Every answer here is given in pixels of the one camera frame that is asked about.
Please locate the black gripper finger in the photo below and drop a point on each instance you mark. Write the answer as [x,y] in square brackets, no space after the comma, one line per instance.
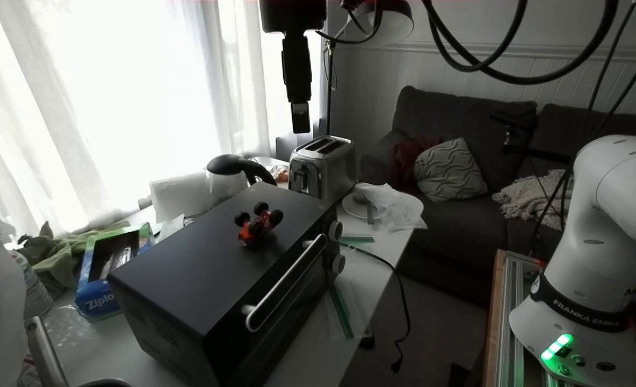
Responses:
[296,77]

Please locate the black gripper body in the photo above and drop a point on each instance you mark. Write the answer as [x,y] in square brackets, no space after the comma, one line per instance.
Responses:
[293,14]

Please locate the toy monster truck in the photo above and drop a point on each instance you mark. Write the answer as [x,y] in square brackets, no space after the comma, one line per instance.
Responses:
[255,223]

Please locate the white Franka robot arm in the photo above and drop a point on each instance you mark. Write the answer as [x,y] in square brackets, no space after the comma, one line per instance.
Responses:
[604,228]

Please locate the black toaster oven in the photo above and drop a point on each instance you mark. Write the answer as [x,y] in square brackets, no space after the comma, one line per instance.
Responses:
[210,287]

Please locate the silver two-slot toaster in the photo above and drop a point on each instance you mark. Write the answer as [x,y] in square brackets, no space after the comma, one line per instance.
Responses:
[322,169]

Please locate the white kettle with black lid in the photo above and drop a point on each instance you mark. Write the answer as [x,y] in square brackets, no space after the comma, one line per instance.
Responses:
[228,173]

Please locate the red cushion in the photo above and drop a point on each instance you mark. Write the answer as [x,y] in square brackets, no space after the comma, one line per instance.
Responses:
[405,160]

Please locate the white crumpled cloth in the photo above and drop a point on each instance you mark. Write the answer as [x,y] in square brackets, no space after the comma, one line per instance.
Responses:
[384,204]

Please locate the white foam block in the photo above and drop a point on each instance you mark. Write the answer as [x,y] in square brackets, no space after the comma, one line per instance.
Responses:
[178,194]

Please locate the short green strip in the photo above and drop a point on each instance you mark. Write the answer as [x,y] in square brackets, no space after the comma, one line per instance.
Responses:
[359,239]

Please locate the white patterned pillow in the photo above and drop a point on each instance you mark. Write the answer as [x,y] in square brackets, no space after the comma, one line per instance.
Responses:
[448,173]

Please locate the white sheer curtain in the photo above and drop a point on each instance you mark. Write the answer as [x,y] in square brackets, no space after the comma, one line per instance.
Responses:
[117,93]

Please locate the dark grey sofa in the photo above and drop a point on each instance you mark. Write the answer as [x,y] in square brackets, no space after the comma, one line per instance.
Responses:
[460,228]

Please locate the long green strip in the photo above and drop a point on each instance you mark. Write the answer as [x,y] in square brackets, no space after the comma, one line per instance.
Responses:
[339,311]

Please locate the beige blanket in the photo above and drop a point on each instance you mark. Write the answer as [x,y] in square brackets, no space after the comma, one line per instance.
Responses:
[529,196]

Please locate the blue Ziploc box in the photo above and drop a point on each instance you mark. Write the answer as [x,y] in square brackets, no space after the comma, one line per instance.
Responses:
[95,292]

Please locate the wooden frame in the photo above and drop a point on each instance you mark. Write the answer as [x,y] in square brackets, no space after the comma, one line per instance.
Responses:
[499,314]

